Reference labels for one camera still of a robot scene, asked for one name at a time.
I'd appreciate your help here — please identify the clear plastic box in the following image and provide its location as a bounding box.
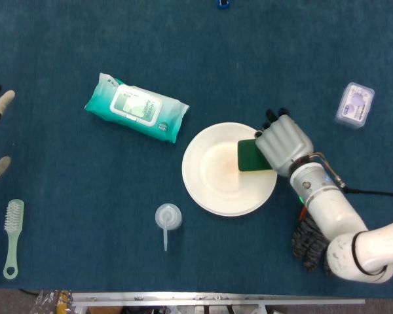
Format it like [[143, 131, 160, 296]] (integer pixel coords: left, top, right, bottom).
[[334, 81, 375, 130]]

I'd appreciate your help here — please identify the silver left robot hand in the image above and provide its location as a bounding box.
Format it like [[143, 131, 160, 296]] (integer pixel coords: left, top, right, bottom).
[[0, 84, 16, 181]]

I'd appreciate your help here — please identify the white round plate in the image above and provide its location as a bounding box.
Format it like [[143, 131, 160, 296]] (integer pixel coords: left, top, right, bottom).
[[181, 122, 278, 217]]

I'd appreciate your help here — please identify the teal table cloth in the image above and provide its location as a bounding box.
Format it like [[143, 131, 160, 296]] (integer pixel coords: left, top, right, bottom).
[[0, 0, 393, 299]]

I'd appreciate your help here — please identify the green wet wipes pack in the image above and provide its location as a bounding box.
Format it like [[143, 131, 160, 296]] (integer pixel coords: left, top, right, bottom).
[[84, 72, 190, 145]]

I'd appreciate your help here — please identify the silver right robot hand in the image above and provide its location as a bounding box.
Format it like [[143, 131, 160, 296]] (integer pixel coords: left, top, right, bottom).
[[254, 107, 315, 178]]

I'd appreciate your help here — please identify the aluminium rail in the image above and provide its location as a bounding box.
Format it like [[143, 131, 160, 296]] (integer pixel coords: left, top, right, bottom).
[[71, 292, 366, 308]]

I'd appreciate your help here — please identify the grey knit work glove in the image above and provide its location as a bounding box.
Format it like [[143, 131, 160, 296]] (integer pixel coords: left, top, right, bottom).
[[291, 205, 335, 274]]

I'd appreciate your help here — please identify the crinkled clear plastic bag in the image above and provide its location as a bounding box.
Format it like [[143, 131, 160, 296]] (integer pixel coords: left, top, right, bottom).
[[29, 289, 73, 314]]

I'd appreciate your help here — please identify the green yellow sponge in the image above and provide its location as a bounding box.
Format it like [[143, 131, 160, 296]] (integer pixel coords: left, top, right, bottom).
[[237, 138, 273, 173]]

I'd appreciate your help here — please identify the translucent squeeze bottle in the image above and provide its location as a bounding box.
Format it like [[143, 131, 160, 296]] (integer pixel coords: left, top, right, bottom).
[[155, 203, 183, 252]]

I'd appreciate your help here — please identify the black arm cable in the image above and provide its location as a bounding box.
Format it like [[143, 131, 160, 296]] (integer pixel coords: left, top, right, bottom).
[[312, 150, 393, 198]]

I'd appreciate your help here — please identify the light green brush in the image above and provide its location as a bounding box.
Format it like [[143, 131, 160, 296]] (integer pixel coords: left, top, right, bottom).
[[3, 198, 26, 280]]

